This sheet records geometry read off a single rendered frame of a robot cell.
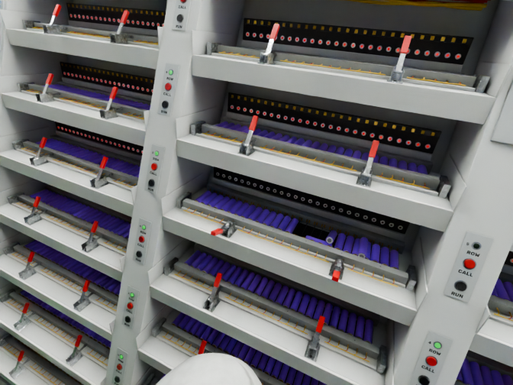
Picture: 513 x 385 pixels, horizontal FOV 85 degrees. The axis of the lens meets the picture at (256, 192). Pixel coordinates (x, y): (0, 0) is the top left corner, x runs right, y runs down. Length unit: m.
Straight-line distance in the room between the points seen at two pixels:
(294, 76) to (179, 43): 0.30
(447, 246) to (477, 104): 0.25
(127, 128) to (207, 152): 0.25
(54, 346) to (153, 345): 0.43
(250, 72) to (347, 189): 0.33
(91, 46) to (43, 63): 0.39
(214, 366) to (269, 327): 0.47
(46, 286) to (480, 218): 1.22
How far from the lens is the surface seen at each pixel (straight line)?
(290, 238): 0.67
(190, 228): 0.72
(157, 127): 0.77
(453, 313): 0.66
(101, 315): 1.06
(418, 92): 0.61
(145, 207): 0.80
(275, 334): 0.75
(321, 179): 0.59
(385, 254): 0.72
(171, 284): 0.84
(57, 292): 1.18
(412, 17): 0.87
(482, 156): 0.62
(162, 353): 0.94
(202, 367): 0.30
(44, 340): 1.32
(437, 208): 0.60
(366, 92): 0.61
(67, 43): 1.05
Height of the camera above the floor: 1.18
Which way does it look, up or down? 10 degrees down
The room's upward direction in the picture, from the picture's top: 14 degrees clockwise
